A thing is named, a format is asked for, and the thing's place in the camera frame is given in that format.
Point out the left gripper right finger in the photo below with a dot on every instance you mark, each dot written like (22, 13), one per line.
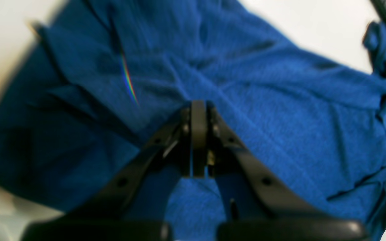
(258, 205)

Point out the dark blue t-shirt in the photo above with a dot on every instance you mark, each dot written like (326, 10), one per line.
(108, 73)

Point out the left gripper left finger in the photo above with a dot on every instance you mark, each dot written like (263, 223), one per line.
(131, 206)

